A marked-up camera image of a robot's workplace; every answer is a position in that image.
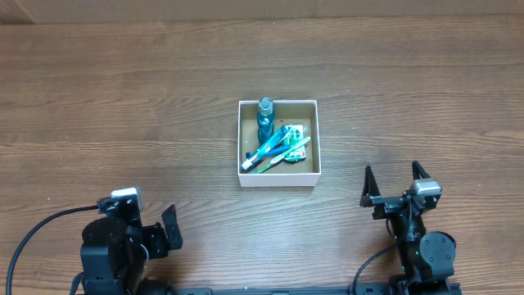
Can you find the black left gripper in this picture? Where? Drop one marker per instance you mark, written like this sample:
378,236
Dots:
153,240

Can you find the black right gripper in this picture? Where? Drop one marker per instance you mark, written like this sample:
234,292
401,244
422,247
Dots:
393,201

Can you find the green white toothbrush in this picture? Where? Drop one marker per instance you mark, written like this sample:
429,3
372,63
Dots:
277,159

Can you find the blue disposable razor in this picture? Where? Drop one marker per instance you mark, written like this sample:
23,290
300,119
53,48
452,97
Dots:
273,152

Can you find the Colgate toothpaste tube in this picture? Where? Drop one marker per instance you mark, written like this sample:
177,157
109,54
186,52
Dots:
266,147

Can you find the blue mouthwash bottle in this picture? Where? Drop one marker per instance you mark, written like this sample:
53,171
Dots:
265,119

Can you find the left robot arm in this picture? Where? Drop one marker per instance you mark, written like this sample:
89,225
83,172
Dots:
117,248

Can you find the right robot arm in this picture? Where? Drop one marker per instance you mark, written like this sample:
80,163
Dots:
426,258

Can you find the white cardboard box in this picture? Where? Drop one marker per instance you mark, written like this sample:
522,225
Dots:
287,112

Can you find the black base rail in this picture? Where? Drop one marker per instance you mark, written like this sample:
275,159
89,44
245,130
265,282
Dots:
286,291

